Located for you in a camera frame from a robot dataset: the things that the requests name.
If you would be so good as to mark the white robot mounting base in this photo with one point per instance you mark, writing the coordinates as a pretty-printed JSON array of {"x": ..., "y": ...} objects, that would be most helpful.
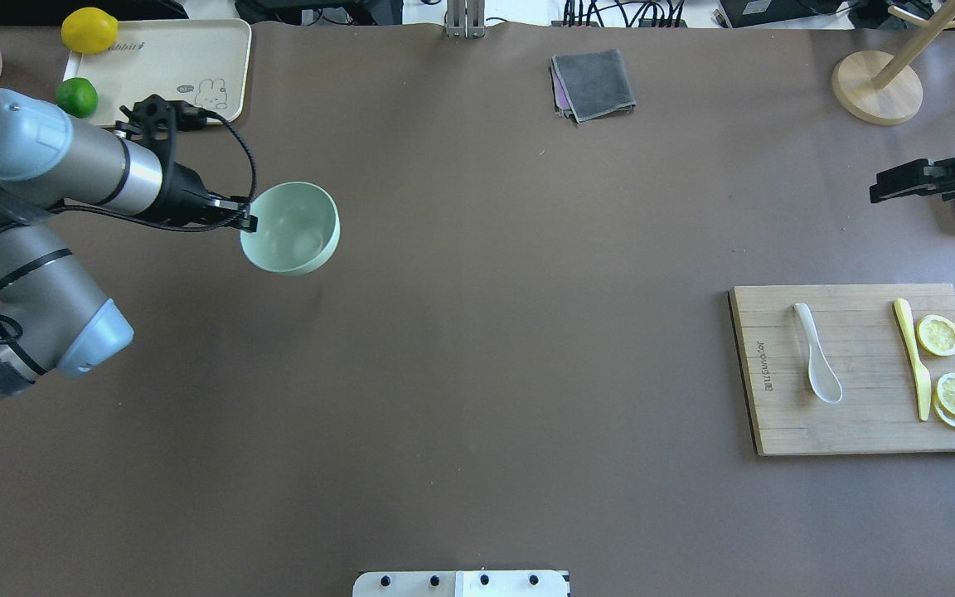
[{"x": 523, "y": 582}]

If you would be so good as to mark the cream rabbit print tray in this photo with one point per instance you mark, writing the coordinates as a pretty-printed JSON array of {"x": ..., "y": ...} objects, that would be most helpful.
[{"x": 202, "y": 62}]

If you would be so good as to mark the folded grey cloth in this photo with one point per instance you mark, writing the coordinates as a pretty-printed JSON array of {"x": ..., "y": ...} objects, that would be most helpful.
[{"x": 588, "y": 86}]

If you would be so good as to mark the aluminium frame post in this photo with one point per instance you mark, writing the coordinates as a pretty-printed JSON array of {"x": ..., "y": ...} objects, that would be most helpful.
[{"x": 465, "y": 19}]

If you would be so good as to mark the wooden mug tree stand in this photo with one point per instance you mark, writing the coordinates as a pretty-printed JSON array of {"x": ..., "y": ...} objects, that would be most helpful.
[{"x": 882, "y": 89}]

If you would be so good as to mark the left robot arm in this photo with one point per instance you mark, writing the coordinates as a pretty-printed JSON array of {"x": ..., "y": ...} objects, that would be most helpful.
[{"x": 53, "y": 315}]

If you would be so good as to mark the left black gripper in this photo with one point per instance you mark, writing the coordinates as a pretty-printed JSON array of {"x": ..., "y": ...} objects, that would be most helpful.
[{"x": 183, "y": 195}]

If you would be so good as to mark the yellow plastic knife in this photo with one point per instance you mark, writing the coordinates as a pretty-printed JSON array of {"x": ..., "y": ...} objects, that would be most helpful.
[{"x": 922, "y": 379}]

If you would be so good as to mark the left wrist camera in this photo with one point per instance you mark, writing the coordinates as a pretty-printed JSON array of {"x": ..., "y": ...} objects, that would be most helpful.
[{"x": 155, "y": 115}]

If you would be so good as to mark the white ceramic spoon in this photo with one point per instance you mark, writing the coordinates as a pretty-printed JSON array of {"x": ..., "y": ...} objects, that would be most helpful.
[{"x": 823, "y": 381}]

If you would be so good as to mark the green lime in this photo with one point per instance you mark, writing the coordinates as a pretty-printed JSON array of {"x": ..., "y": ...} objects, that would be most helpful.
[{"x": 78, "y": 97}]

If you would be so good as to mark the yellow lemon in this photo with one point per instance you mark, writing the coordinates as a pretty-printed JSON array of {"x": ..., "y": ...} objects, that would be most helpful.
[{"x": 89, "y": 31}]

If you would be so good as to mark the mint green bowl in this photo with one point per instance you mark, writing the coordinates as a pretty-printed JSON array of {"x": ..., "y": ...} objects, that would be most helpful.
[{"x": 298, "y": 229}]

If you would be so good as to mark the bamboo cutting board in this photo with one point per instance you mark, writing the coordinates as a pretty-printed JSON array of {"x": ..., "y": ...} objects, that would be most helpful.
[{"x": 860, "y": 335}]

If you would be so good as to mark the upper lemon slice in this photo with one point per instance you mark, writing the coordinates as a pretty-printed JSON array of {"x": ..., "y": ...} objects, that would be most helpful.
[{"x": 936, "y": 334}]

